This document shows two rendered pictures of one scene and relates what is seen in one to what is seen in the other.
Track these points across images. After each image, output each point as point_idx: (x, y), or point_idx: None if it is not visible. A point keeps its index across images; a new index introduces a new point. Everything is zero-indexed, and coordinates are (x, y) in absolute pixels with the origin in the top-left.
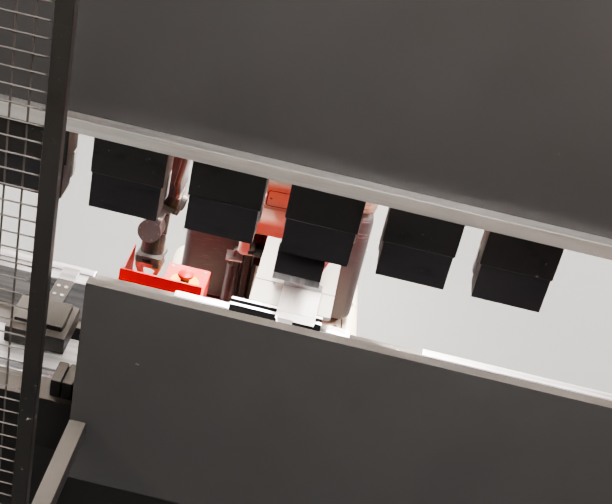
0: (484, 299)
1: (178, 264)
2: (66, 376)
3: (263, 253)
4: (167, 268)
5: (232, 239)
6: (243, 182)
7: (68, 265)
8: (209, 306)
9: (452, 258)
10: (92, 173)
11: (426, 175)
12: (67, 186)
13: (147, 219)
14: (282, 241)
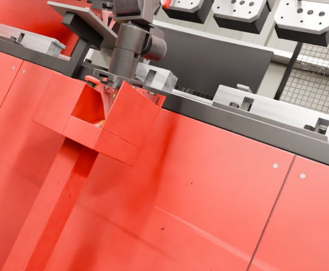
0: (76, 0)
1: (79, 80)
2: None
3: (105, 23)
4: (93, 88)
5: (178, 19)
6: None
7: (240, 90)
8: (230, 42)
9: None
10: (269, 12)
11: None
12: (275, 29)
13: (163, 38)
14: (158, 9)
